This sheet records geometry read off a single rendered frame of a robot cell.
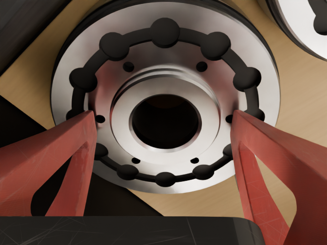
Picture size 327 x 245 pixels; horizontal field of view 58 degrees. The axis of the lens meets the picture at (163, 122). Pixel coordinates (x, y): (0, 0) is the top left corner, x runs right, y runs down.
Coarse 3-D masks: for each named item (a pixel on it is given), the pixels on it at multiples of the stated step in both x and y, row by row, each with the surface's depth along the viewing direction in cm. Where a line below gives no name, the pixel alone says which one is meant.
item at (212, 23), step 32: (160, 0) 10; (192, 0) 10; (96, 32) 11; (128, 32) 11; (160, 32) 11; (192, 32) 11; (224, 32) 11; (64, 64) 12; (96, 64) 12; (128, 64) 12; (160, 64) 12; (192, 64) 12; (224, 64) 12; (256, 64) 12; (64, 96) 12; (96, 96) 12; (224, 96) 12; (256, 96) 13; (96, 128) 13; (224, 128) 13; (96, 160) 15; (128, 160) 15; (192, 160) 15; (224, 160) 15; (160, 192) 16
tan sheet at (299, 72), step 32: (96, 0) 13; (256, 0) 13; (64, 32) 14; (32, 64) 15; (288, 64) 15; (320, 64) 15; (32, 96) 16; (160, 96) 16; (288, 96) 16; (320, 96) 16; (288, 128) 17; (320, 128) 17; (192, 192) 21; (224, 192) 21; (288, 192) 21; (288, 224) 23
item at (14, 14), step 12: (0, 0) 4; (12, 0) 4; (24, 0) 4; (36, 0) 4; (0, 12) 4; (12, 12) 4; (24, 12) 4; (0, 24) 4; (12, 24) 4; (0, 36) 4
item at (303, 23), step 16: (272, 0) 11; (288, 0) 10; (304, 0) 10; (320, 0) 10; (288, 16) 11; (304, 16) 10; (320, 16) 11; (304, 32) 11; (320, 32) 11; (320, 48) 11
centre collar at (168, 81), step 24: (144, 72) 12; (168, 72) 12; (120, 96) 12; (144, 96) 12; (192, 96) 12; (216, 96) 12; (120, 120) 13; (216, 120) 13; (120, 144) 13; (144, 144) 13; (168, 144) 14; (192, 144) 13
